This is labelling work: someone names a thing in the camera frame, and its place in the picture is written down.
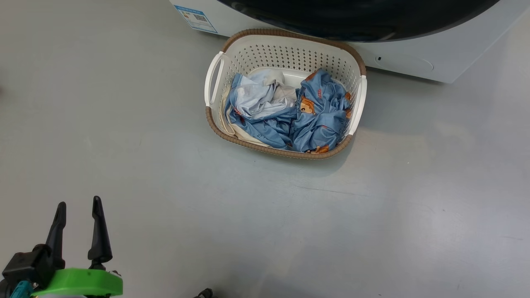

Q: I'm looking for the white cream cloth garment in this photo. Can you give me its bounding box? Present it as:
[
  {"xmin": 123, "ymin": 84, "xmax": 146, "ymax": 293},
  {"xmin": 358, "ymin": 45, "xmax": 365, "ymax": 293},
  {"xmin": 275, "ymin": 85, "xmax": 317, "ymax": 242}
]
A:
[{"xmin": 222, "ymin": 89, "xmax": 270, "ymax": 147}]

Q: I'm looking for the white front-load washing machine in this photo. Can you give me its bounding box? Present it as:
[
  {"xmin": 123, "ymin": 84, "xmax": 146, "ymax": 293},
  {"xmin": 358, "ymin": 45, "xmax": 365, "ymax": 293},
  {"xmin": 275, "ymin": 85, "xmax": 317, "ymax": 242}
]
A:
[{"xmin": 169, "ymin": 0, "xmax": 530, "ymax": 84}]

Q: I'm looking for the white basket with brown rim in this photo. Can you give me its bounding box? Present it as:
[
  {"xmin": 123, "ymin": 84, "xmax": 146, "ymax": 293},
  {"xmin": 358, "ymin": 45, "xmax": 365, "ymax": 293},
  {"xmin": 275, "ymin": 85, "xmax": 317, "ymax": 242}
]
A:
[{"xmin": 204, "ymin": 28, "xmax": 367, "ymax": 160}]

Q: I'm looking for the left camera cable teal plug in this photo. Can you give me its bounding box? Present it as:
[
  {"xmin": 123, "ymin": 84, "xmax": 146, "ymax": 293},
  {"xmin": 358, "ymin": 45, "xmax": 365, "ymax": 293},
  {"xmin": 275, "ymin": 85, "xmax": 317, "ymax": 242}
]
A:
[{"xmin": 9, "ymin": 281, "xmax": 33, "ymax": 298}]

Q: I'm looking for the blue energy label sticker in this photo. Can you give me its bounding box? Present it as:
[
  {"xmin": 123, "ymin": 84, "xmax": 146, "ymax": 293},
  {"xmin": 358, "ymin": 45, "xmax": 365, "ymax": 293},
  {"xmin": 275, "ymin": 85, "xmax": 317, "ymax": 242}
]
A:
[{"xmin": 174, "ymin": 5, "xmax": 218, "ymax": 34}]

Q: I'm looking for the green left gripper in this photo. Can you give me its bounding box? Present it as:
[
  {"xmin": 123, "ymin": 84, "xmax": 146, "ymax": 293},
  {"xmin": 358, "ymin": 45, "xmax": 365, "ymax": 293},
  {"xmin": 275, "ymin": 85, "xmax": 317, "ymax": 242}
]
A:
[{"xmin": 31, "ymin": 196, "xmax": 123, "ymax": 298}]

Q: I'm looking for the round dark washing machine door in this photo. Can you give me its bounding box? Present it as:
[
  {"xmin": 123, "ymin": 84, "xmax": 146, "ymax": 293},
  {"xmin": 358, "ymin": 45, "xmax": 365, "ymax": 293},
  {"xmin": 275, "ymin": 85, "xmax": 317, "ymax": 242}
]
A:
[{"xmin": 215, "ymin": 0, "xmax": 501, "ymax": 43}]

